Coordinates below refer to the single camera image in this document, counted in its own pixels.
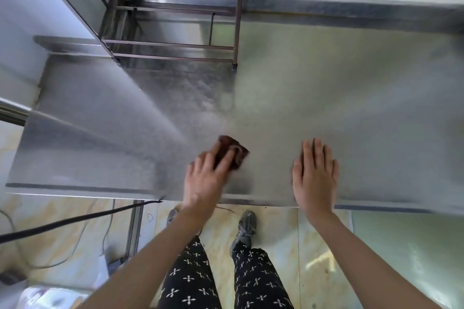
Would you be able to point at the person's left hand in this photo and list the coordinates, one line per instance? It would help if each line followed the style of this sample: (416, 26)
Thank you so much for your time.
(203, 185)

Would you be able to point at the steel door frame rail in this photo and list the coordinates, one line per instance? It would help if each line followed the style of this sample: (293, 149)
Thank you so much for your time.
(12, 112)

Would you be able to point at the person's right hand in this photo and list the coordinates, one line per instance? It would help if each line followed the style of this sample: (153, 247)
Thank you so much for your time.
(315, 185)

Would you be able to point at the white floor bag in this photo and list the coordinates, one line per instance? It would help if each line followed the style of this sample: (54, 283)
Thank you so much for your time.
(54, 299)

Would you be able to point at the person's left forearm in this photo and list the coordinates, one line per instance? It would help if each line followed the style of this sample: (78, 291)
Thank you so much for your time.
(145, 265)

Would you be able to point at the black patterned trousers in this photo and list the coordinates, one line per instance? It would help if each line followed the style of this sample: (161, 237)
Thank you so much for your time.
(253, 279)

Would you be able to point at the brown cleaning cloth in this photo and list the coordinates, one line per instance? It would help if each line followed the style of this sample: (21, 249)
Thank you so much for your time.
(237, 155)

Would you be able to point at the steel floor track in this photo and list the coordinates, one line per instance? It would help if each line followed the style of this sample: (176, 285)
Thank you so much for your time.
(133, 229)

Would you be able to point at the person's right forearm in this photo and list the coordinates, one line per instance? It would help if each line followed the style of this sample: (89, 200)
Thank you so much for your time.
(373, 265)

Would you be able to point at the stainless steel countertop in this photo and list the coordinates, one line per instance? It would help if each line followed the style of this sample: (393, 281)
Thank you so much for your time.
(344, 102)

